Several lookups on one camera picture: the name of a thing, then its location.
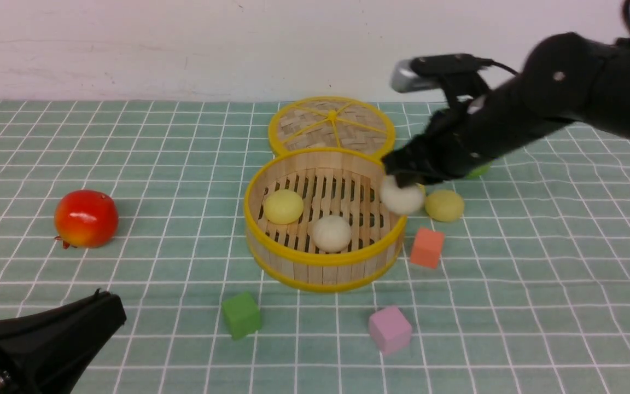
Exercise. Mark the yellow bun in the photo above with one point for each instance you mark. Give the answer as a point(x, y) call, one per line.
point(444, 206)
point(283, 207)

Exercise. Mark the bamboo steamer tray yellow rim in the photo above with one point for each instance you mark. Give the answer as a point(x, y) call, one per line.
point(315, 220)

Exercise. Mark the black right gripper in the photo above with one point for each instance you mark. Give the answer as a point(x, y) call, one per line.
point(469, 135)

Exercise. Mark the pink cube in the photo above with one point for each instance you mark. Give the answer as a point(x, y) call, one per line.
point(390, 330)

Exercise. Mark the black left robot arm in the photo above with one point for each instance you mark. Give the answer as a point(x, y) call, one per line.
point(49, 351)

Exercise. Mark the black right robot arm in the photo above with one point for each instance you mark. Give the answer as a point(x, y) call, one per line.
point(565, 79)

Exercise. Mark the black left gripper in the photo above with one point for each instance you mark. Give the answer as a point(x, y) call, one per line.
point(49, 351)

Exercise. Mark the woven bamboo steamer lid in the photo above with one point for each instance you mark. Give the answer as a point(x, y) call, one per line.
point(331, 121)

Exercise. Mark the red pomegranate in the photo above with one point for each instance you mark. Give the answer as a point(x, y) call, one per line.
point(86, 218)

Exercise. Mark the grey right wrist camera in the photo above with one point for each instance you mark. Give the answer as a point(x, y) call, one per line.
point(456, 74)

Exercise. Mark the green apple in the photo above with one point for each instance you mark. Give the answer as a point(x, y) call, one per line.
point(478, 171)

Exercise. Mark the white bun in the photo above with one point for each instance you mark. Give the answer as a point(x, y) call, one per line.
point(331, 234)
point(401, 201)

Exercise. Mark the green cube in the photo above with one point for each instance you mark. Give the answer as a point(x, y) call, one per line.
point(242, 315)

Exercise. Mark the green checkered tablecloth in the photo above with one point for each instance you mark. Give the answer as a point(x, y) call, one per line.
point(531, 293)

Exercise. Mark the orange cube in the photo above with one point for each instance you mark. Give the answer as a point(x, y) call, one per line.
point(427, 248)

